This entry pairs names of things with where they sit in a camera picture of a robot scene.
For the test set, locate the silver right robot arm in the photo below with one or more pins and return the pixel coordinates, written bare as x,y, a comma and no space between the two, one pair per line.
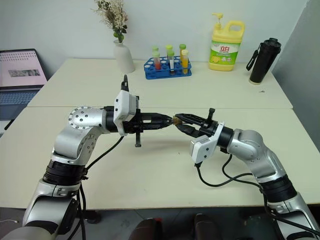
250,145

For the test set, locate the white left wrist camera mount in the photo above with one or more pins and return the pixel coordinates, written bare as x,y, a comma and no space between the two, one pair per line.
123,107

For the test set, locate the open laptop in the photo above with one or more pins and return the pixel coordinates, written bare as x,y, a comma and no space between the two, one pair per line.
17,72

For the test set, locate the red liquid test tube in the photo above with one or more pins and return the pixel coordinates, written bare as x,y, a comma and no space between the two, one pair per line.
157,62

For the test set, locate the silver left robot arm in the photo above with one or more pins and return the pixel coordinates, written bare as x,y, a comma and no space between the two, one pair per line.
75,140

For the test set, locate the brass padlock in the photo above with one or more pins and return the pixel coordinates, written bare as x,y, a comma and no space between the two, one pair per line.
177,120

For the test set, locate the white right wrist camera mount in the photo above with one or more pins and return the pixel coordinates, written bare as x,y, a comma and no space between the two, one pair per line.
203,150

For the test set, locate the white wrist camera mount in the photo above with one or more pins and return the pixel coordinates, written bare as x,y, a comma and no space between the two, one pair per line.
203,150
123,107

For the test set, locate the white labelled test tube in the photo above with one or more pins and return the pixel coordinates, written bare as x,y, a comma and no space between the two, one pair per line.
171,63

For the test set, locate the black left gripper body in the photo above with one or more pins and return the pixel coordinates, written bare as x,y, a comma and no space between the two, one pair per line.
138,123

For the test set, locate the yellow detergent pump bottle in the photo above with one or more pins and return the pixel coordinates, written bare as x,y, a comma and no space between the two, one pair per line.
225,50

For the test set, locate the blue test tube rack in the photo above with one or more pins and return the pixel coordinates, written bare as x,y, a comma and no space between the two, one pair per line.
152,74

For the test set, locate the white ceramic vase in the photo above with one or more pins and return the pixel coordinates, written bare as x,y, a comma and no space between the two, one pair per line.
123,58

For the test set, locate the dark rounded shape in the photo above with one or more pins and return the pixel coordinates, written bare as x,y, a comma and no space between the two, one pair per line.
148,230
206,228

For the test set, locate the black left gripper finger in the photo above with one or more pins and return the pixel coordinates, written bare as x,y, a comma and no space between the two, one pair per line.
156,117
156,125

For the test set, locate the dried flower bunch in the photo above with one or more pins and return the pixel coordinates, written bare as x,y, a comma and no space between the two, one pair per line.
112,15

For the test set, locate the grey partition panel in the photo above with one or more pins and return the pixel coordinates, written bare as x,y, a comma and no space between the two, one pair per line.
300,62

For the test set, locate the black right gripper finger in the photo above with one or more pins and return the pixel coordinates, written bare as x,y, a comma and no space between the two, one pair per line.
191,118
191,131

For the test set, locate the orange tube yellow cap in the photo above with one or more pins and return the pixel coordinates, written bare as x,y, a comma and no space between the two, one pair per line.
185,62

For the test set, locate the orange tube green cap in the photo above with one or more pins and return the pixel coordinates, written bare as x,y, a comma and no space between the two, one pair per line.
183,47

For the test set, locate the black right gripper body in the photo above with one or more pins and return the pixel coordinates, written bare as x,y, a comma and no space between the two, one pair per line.
209,128

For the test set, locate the green capped test tube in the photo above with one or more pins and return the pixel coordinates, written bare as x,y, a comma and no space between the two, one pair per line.
169,47

